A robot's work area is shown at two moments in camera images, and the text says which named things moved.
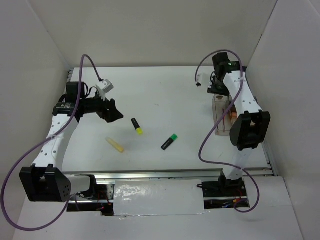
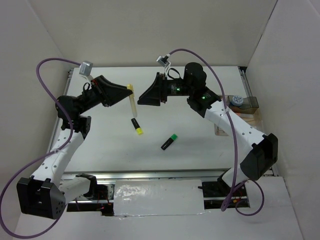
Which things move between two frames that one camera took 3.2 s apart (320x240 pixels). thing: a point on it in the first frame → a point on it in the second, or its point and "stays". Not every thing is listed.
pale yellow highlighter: [115, 145] → [129, 86]
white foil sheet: [156, 197] stays
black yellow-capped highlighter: [139, 130] stays
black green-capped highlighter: [173, 137] stays
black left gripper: [112, 114] → [107, 92]
